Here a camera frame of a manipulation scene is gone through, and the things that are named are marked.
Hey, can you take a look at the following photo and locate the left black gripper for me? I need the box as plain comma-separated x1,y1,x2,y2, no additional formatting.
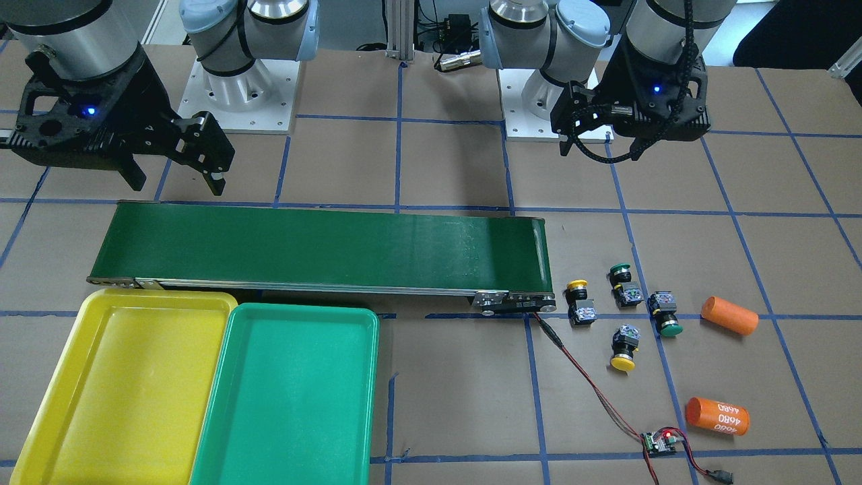
550,36,710,143

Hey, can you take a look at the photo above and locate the small green controller board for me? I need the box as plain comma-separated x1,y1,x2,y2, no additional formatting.
640,430,686,458

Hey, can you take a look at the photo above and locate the green push button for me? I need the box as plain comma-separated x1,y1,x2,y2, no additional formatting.
647,291,684,337
609,263,644,308

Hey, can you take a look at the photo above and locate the plain orange cylinder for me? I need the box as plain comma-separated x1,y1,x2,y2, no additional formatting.
700,296,760,335

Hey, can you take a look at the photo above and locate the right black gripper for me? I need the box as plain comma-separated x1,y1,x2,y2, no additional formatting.
2,46,235,196

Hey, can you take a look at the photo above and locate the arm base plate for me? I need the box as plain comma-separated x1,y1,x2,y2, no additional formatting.
497,64,615,142
176,59,304,135

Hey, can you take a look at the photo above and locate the green plastic tray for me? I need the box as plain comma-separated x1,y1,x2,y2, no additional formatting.
191,303,380,484

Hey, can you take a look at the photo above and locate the yellow push button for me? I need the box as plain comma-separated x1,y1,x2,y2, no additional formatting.
609,325,640,373
564,279,597,327

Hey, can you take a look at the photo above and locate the red black power cable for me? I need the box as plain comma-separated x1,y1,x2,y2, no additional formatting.
532,312,734,485

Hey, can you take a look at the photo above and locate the green conveyor belt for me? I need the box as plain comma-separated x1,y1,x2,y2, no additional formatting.
87,201,557,315

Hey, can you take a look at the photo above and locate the orange cylinder marked 4680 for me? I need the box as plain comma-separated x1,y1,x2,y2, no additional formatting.
686,397,751,436

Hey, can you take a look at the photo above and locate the yellow plastic tray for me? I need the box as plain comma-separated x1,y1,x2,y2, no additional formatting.
10,289,237,484

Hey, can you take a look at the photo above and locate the aluminium frame post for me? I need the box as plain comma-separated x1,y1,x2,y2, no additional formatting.
384,0,419,64

